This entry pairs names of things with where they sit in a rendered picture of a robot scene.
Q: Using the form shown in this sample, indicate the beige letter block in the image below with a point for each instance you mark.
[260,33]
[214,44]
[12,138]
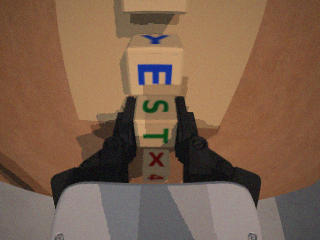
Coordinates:
[156,165]
[155,121]
[155,64]
[154,6]

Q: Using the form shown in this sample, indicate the tan flat mat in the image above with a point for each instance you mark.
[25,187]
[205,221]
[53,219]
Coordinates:
[217,35]

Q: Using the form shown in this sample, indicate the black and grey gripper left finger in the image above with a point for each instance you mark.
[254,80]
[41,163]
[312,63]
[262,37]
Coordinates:
[109,162]

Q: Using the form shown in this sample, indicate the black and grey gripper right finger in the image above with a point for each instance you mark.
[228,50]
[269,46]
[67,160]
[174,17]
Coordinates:
[204,165]

